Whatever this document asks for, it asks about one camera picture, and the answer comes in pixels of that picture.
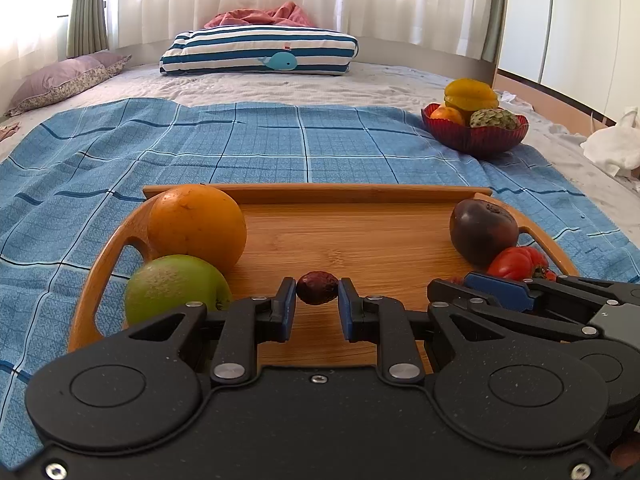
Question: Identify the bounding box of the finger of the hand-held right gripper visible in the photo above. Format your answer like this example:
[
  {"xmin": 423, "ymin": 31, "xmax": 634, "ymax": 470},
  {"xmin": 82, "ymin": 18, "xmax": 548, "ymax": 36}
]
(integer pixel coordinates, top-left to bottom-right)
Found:
[
  {"xmin": 522, "ymin": 276, "xmax": 640, "ymax": 321},
  {"xmin": 427, "ymin": 272, "xmax": 601, "ymax": 343}
]

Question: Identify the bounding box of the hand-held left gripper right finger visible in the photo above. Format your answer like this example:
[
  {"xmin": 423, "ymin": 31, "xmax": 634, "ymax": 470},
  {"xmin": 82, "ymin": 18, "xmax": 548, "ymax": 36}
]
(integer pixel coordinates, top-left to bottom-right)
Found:
[{"xmin": 337, "ymin": 278, "xmax": 501, "ymax": 386}]

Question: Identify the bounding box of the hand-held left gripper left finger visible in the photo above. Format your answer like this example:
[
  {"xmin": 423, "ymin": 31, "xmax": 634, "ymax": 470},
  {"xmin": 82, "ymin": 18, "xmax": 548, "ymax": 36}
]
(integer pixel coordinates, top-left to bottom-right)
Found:
[{"xmin": 121, "ymin": 277, "xmax": 298, "ymax": 387}]

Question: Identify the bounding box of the ribbed red tomato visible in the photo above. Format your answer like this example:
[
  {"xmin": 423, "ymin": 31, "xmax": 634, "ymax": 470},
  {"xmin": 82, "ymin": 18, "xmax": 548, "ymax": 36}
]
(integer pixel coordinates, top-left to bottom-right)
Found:
[{"xmin": 486, "ymin": 246, "xmax": 558, "ymax": 283}]

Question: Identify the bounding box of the dried red date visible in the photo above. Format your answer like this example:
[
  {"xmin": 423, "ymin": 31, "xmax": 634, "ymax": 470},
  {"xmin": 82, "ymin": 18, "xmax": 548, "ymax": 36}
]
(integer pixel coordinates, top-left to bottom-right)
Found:
[{"xmin": 296, "ymin": 271, "xmax": 339, "ymax": 306}]

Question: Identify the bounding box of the dark purple fruit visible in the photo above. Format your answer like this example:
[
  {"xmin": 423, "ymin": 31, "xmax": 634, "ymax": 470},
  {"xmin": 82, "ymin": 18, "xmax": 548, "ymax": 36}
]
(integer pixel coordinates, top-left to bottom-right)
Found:
[{"xmin": 449, "ymin": 198, "xmax": 520, "ymax": 268}]

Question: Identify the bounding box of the wooden tray with handles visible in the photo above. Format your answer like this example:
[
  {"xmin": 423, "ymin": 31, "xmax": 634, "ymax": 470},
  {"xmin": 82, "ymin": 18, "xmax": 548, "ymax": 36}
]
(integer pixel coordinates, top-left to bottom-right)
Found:
[{"xmin": 67, "ymin": 183, "xmax": 581, "ymax": 376}]

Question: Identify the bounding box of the green apple with brown patch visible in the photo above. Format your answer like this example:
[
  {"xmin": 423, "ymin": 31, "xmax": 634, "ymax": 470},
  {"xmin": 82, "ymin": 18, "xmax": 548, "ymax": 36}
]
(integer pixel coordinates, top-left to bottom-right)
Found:
[{"xmin": 124, "ymin": 255, "xmax": 233, "ymax": 328}]

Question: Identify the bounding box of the large orange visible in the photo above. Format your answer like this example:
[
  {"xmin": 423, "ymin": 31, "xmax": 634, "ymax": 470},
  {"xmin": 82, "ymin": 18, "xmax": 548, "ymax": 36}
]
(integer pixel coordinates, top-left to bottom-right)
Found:
[{"xmin": 147, "ymin": 184, "xmax": 248, "ymax": 276}]

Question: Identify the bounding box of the white plastic bag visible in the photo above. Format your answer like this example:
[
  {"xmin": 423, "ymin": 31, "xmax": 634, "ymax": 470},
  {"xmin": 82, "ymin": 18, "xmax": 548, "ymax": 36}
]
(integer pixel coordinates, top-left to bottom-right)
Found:
[{"xmin": 580, "ymin": 106, "xmax": 640, "ymax": 178}]

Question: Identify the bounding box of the red fruit bowl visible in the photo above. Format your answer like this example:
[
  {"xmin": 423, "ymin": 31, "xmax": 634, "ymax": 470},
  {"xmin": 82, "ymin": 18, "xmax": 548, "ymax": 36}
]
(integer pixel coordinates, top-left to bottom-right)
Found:
[{"xmin": 421, "ymin": 104, "xmax": 530, "ymax": 153}]

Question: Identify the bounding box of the blue checked blanket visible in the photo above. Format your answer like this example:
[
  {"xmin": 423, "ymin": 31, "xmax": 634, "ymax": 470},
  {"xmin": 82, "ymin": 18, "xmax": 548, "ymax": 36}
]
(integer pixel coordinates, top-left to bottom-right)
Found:
[{"xmin": 0, "ymin": 97, "xmax": 640, "ymax": 471}]

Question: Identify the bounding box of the green custard apple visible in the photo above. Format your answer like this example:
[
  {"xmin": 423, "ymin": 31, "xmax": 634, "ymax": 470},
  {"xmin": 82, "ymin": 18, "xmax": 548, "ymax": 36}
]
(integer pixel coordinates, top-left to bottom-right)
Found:
[{"xmin": 469, "ymin": 108, "xmax": 520, "ymax": 131}]

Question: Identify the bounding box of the orange red peach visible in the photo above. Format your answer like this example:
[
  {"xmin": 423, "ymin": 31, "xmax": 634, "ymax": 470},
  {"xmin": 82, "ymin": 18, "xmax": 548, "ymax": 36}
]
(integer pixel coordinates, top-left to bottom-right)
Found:
[{"xmin": 430, "ymin": 105, "xmax": 466, "ymax": 126}]

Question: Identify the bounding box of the yellow starfruit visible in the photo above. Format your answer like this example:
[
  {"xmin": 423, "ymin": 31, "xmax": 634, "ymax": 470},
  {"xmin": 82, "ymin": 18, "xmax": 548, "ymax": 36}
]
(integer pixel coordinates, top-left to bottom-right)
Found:
[{"xmin": 444, "ymin": 78, "xmax": 500, "ymax": 113}]

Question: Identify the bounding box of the white bed sheet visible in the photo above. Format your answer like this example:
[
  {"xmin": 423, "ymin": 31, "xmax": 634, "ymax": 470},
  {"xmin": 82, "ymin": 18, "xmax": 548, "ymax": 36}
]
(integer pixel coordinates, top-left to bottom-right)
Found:
[{"xmin": 0, "ymin": 60, "xmax": 640, "ymax": 241}]

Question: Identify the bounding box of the blue striped whale pillow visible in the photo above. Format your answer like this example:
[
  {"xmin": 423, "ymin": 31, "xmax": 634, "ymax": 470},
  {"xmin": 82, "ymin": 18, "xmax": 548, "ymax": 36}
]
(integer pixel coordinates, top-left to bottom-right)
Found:
[{"xmin": 159, "ymin": 29, "xmax": 359, "ymax": 77}]

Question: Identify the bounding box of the white wardrobe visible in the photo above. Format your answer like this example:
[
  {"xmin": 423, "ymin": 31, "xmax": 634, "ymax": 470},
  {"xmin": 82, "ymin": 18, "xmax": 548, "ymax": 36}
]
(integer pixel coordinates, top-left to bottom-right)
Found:
[{"xmin": 495, "ymin": 0, "xmax": 640, "ymax": 126}]

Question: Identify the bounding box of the grey green curtain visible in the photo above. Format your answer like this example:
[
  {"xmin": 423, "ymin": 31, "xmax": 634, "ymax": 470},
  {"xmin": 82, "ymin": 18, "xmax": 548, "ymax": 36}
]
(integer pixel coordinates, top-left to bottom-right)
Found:
[
  {"xmin": 482, "ymin": 0, "xmax": 511, "ymax": 66},
  {"xmin": 67, "ymin": 0, "xmax": 111, "ymax": 58}
]

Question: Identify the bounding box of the pink crumpled blanket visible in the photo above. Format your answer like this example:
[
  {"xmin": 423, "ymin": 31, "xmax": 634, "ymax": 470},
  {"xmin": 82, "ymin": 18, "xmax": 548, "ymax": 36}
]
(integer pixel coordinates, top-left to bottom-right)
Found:
[{"xmin": 204, "ymin": 1, "xmax": 317, "ymax": 30}]

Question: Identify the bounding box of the purple floral pillow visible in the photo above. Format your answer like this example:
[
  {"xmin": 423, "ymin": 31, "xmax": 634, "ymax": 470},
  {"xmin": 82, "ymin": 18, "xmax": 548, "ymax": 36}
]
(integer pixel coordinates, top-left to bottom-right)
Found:
[{"xmin": 5, "ymin": 53, "xmax": 132, "ymax": 117}]

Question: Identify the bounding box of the wooden bed frame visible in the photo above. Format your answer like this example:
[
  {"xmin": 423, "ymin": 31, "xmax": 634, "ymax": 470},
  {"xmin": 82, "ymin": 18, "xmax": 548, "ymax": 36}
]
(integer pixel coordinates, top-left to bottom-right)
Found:
[{"xmin": 492, "ymin": 70, "xmax": 621, "ymax": 138}]

